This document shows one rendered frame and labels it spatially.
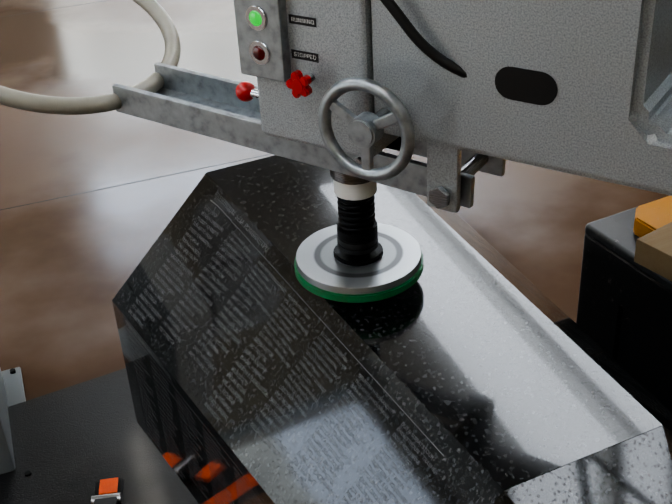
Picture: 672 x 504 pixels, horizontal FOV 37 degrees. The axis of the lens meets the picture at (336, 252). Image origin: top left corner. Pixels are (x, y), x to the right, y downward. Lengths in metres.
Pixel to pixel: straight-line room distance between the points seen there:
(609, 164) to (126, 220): 2.68
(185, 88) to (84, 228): 1.97
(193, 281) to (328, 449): 0.57
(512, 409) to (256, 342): 0.52
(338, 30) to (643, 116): 0.42
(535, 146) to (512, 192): 2.46
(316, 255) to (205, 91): 0.36
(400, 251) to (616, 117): 0.56
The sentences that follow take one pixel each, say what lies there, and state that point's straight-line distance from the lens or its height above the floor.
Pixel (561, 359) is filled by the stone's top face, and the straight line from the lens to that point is 1.55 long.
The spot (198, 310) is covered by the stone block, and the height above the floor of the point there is 0.71.
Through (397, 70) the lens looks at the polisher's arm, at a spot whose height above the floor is 1.29.
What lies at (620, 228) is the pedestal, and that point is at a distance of 2.11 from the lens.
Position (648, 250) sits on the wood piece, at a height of 0.82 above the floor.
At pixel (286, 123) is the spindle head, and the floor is 1.18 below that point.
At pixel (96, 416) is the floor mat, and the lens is 2.83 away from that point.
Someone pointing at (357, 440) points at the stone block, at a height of 0.77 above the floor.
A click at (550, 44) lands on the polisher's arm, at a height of 1.36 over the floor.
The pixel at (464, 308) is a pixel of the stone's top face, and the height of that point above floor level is 0.85.
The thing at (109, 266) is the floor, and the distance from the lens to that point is 3.49.
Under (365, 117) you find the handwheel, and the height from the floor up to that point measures 1.25.
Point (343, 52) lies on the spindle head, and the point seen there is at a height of 1.31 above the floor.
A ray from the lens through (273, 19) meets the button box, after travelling 1.42.
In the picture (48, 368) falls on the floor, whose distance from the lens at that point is 3.08.
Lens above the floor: 1.80
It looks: 32 degrees down
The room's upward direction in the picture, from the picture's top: 3 degrees counter-clockwise
